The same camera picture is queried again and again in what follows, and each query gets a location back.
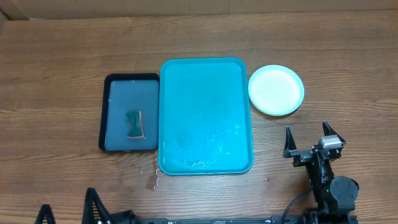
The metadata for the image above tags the light blue plate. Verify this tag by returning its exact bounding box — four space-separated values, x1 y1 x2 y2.
248 65 305 116

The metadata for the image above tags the teal plastic tray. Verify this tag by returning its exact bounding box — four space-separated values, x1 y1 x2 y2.
158 57 254 175

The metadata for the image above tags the green sponge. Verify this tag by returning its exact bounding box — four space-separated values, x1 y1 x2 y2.
126 110 145 139

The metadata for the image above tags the black water tray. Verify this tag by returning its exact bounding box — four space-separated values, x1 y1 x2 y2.
98 73 160 152

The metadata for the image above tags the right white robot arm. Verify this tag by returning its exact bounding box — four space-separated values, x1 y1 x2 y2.
280 121 359 223

